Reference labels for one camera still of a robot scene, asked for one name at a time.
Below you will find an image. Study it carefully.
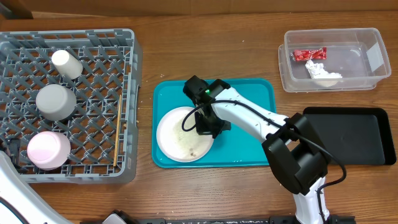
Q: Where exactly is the grey white bowl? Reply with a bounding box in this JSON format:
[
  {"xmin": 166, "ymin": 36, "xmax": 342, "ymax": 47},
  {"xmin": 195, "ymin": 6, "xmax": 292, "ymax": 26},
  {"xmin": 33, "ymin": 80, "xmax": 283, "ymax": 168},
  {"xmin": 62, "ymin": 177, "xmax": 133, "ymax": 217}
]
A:
[{"xmin": 35, "ymin": 84, "xmax": 77, "ymax": 121}]

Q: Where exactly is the clear plastic bin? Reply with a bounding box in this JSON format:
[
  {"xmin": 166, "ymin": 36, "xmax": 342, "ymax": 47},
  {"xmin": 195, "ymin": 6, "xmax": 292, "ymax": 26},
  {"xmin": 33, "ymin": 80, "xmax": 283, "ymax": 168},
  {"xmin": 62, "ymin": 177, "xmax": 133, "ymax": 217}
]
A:
[{"xmin": 278, "ymin": 28, "xmax": 392, "ymax": 92}]

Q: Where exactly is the grey plastic dish rack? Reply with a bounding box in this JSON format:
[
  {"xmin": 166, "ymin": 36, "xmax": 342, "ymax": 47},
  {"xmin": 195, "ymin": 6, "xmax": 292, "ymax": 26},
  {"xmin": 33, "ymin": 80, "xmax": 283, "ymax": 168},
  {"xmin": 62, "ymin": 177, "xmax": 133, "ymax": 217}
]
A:
[{"xmin": 1, "ymin": 29, "xmax": 142, "ymax": 184}]

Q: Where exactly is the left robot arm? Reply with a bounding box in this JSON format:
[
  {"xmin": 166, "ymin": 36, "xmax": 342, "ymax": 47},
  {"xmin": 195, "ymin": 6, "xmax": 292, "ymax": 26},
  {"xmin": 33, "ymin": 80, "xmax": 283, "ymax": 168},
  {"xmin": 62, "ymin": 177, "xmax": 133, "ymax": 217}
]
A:
[{"xmin": 1, "ymin": 139, "xmax": 69, "ymax": 224}]

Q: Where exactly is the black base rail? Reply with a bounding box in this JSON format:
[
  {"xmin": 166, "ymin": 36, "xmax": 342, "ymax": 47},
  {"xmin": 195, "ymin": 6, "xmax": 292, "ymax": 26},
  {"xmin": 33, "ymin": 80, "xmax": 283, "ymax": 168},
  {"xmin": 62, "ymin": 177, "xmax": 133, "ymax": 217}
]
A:
[{"xmin": 80, "ymin": 210, "xmax": 357, "ymax": 224}]

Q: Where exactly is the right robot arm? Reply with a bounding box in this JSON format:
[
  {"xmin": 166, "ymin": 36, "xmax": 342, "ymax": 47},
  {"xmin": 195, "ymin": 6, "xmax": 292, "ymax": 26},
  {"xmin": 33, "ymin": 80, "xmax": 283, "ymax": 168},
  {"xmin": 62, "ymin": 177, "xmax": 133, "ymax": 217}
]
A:
[{"xmin": 183, "ymin": 76, "xmax": 347, "ymax": 223}]

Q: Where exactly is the white napkin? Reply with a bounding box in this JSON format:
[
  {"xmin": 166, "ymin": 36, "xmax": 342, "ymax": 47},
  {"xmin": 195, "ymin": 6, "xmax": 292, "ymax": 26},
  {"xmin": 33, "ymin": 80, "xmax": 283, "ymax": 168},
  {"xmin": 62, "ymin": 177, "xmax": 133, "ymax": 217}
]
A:
[{"xmin": 305, "ymin": 60, "xmax": 342, "ymax": 79}]

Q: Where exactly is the teal plastic tray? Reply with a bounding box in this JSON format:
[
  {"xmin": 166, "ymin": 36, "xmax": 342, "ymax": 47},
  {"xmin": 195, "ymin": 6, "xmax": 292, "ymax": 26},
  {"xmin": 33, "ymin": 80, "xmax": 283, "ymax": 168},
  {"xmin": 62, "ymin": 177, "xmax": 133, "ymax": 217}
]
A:
[{"xmin": 152, "ymin": 78, "xmax": 276, "ymax": 169}]

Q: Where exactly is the red snack wrapper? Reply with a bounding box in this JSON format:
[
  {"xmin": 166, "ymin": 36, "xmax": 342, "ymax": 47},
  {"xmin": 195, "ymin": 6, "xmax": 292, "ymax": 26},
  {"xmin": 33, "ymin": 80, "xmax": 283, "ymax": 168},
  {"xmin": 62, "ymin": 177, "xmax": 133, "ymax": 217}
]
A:
[{"xmin": 292, "ymin": 47, "xmax": 327, "ymax": 61}]

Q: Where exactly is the pink shallow bowl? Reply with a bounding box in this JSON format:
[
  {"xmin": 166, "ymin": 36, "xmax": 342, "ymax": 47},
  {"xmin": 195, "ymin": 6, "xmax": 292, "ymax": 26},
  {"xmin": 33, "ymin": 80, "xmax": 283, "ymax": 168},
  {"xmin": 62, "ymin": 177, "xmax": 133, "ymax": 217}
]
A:
[{"xmin": 27, "ymin": 131, "xmax": 71, "ymax": 170}]

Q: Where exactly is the large white plate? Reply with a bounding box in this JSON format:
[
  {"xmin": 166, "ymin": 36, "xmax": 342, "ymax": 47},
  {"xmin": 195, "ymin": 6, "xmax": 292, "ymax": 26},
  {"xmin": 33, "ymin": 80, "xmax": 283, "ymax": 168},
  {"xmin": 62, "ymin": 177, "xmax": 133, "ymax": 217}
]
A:
[{"xmin": 156, "ymin": 106, "xmax": 214, "ymax": 162}]

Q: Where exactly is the black plastic bin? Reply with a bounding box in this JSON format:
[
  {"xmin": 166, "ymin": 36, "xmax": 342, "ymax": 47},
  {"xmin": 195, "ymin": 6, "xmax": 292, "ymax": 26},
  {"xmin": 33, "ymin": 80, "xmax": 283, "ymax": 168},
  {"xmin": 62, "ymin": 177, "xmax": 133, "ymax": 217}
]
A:
[{"xmin": 303, "ymin": 107, "xmax": 397, "ymax": 166}]

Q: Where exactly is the white cup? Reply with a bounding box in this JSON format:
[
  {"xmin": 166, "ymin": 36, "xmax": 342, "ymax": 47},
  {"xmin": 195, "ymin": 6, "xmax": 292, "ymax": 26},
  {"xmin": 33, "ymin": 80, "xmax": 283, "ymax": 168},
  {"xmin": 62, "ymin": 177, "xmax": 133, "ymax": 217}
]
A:
[{"xmin": 51, "ymin": 50, "xmax": 83, "ymax": 80}]

